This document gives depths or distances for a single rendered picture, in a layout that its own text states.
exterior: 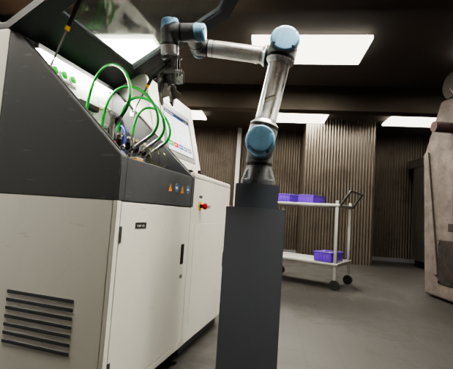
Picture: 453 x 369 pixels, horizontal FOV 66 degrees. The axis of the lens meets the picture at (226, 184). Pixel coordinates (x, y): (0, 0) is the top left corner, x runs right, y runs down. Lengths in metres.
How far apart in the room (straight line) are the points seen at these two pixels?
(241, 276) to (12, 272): 0.87
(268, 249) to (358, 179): 5.54
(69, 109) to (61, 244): 0.50
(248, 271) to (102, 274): 0.55
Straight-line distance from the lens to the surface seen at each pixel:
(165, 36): 1.62
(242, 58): 1.67
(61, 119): 1.48
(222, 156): 7.86
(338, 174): 6.82
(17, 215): 1.56
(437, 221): 4.49
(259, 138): 1.37
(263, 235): 1.42
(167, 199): 1.61
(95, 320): 1.36
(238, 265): 1.44
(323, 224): 6.73
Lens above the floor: 0.77
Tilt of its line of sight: 5 degrees up
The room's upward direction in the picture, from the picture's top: 4 degrees clockwise
